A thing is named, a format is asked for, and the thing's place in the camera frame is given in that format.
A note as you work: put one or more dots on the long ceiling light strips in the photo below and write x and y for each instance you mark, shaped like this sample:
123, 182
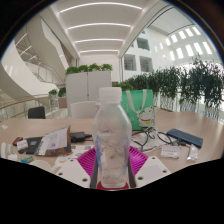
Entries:
100, 25

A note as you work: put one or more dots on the dark flat keyboard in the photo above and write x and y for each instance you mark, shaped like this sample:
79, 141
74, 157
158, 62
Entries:
185, 137

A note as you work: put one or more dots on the small white card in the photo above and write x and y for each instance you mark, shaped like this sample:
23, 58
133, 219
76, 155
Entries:
22, 144

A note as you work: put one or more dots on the open booklet on brown bag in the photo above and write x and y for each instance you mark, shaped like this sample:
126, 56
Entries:
55, 140

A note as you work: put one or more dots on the clear plastic packet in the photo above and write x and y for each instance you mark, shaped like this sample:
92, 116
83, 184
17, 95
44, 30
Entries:
193, 153

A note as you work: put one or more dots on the clear plastic water bottle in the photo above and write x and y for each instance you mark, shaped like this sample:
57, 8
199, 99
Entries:
111, 140

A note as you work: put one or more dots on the white label card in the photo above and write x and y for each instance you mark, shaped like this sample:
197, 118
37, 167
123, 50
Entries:
170, 151

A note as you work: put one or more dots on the tall green plant hedge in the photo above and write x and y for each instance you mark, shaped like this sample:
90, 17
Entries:
186, 86

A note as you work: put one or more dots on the white computer mouse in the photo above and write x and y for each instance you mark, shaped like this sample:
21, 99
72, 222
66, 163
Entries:
12, 157

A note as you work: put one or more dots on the glass railing with wooden handrail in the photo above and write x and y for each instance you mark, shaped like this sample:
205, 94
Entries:
20, 106

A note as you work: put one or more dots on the black office chair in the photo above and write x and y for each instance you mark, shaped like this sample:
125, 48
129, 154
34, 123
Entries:
36, 112

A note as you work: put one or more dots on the small black and red box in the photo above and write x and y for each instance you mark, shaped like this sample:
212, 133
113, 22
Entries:
17, 141

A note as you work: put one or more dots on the small black pouch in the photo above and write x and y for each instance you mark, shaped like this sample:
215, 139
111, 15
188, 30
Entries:
78, 136

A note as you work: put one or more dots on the white chair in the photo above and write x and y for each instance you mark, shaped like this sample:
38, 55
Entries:
83, 110

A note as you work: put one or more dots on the small teal stick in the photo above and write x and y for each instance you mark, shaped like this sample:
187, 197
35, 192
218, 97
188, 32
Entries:
27, 159

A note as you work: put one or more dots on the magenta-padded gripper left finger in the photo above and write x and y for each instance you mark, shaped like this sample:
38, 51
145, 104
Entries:
74, 171

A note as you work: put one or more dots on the low leafy green plants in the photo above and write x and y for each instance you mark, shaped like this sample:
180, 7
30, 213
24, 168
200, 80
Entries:
88, 68

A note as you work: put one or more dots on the tall white cabinet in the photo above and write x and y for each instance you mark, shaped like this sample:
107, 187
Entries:
86, 88

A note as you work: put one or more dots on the small grey-white computer mouse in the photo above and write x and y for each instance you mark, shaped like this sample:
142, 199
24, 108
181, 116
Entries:
10, 148

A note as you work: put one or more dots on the green tote bag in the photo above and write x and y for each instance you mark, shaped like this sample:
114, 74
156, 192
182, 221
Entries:
141, 110

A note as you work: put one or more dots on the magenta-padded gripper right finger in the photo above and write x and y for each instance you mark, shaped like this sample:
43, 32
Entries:
151, 170

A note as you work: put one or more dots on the potted green plant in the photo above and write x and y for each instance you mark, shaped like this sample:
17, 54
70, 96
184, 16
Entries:
62, 93
53, 92

